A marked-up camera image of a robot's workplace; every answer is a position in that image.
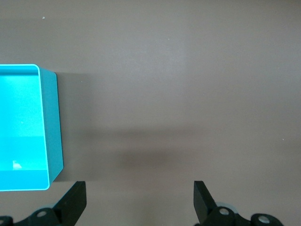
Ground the teal plastic bin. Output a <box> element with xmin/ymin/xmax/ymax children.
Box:
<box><xmin>0</xmin><ymin>64</ymin><xmax>64</xmax><ymax>191</ymax></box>

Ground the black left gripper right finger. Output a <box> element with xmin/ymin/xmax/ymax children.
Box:
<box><xmin>194</xmin><ymin>180</ymin><xmax>216</xmax><ymax>226</ymax></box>

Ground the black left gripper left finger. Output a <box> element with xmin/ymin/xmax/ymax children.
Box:
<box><xmin>53</xmin><ymin>180</ymin><xmax>87</xmax><ymax>226</ymax></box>

